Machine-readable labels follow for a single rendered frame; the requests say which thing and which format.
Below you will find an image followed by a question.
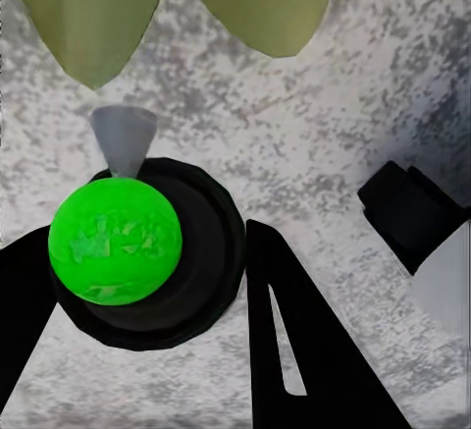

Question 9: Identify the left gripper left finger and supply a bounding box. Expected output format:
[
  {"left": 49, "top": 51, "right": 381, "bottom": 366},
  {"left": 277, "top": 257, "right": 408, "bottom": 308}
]
[{"left": 0, "top": 226, "right": 58, "bottom": 414}]

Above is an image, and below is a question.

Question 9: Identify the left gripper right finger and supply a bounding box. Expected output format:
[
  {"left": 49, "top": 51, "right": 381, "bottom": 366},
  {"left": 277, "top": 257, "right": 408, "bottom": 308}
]
[{"left": 245, "top": 219, "right": 411, "bottom": 429}]

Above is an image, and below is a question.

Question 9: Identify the insectifuge atomizer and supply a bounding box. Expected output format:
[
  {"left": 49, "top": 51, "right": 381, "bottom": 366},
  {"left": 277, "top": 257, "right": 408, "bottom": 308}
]
[{"left": 48, "top": 103, "right": 247, "bottom": 351}]

